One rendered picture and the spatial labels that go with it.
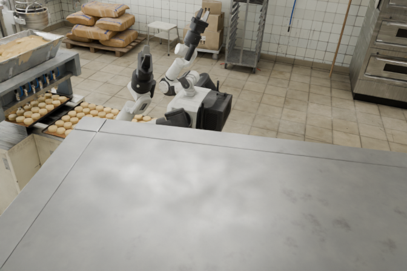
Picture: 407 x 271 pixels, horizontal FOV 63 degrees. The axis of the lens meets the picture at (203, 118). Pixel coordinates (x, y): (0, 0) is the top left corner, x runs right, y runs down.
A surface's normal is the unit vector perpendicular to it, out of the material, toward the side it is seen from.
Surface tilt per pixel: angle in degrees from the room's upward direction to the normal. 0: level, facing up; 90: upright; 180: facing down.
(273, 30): 90
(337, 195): 0
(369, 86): 90
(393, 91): 92
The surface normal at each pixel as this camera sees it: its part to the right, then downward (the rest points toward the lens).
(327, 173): 0.06, -0.85
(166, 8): -0.30, 0.48
